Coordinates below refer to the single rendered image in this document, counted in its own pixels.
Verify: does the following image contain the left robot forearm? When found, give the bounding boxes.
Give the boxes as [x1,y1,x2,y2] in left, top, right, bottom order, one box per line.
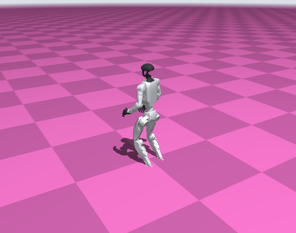
[127,102,138,114]

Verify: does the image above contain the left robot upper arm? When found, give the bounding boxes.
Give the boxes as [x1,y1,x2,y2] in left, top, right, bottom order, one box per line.
[137,83,146,109]

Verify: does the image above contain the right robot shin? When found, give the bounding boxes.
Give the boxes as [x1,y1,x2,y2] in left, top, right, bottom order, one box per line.
[148,133,163,159]

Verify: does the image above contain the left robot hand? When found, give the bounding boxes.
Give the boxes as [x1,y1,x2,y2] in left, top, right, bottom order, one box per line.
[122,108,130,117]

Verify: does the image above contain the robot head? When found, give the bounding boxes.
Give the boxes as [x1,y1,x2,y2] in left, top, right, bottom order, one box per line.
[141,64,155,83]

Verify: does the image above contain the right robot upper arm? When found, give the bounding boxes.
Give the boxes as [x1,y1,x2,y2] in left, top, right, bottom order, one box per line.
[155,78,161,98]

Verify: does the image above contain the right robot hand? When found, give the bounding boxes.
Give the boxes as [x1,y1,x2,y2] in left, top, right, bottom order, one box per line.
[138,105,146,112]

